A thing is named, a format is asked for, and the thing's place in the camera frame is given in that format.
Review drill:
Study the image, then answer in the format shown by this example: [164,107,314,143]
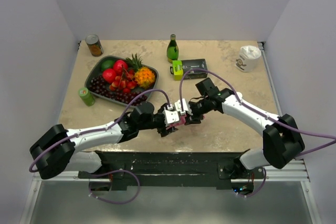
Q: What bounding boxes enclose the tin food can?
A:
[85,34,103,57]

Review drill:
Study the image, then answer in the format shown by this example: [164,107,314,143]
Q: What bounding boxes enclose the green lidded pill bottle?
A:
[78,87,95,106]

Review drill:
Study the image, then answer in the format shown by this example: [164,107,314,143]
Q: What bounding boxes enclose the green glass bottle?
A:
[166,34,179,62]

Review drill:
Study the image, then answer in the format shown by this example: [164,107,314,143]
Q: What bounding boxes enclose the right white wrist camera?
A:
[174,99,193,116]

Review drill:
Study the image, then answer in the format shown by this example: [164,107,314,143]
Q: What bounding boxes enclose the green lime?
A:
[100,60,115,72]

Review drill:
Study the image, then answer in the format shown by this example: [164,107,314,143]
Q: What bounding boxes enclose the pink weekly pill organizer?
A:
[166,115,205,129]

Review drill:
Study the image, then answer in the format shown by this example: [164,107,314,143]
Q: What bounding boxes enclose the dark grey fruit tray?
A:
[86,56,159,105]

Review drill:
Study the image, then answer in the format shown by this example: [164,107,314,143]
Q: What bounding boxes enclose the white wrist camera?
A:
[174,99,193,116]
[163,109,180,126]

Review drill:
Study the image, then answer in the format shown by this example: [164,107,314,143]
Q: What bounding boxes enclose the red apple upper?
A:
[113,60,128,75]

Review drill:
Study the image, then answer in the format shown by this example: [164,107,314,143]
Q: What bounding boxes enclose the small pineapple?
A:
[125,54,143,72]

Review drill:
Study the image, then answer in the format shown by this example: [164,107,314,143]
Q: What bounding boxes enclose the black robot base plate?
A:
[78,151,264,190]

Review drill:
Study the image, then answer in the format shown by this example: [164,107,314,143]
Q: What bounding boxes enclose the black and green box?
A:
[170,59,208,81]

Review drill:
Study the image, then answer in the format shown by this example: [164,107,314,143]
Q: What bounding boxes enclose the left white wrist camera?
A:
[163,109,180,126]

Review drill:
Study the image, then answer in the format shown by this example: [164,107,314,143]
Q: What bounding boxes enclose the red apple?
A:
[102,68,117,84]
[113,60,128,75]

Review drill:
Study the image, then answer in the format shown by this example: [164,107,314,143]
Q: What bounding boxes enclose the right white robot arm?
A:
[182,78,305,178]

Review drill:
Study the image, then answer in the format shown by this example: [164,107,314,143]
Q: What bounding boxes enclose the white toilet paper roll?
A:
[234,45,261,72]

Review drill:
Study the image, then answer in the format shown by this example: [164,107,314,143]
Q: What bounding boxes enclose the red apple lower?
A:
[102,68,117,84]

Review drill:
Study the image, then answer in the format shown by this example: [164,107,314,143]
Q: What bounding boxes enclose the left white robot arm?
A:
[29,102,180,179]

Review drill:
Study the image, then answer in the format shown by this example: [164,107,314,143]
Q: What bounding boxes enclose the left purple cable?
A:
[28,88,173,205]

